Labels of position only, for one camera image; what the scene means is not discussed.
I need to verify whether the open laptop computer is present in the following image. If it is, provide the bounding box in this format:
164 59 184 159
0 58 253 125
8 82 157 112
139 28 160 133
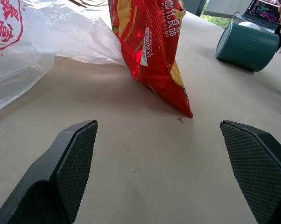
241 0 281 31

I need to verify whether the white plastic bag red print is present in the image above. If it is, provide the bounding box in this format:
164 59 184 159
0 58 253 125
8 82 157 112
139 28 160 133
0 0 127 117

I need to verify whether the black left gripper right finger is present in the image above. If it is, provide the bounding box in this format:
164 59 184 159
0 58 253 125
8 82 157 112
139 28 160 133
219 120 281 224

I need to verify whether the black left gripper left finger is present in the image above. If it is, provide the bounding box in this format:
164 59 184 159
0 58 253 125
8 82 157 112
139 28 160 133
0 119 99 224

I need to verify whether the dark green ribbed cylindrical bin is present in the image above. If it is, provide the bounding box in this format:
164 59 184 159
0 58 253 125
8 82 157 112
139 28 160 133
215 22 280 73

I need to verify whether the red puffed food snack bag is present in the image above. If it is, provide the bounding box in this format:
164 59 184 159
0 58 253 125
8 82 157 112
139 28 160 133
107 0 194 118

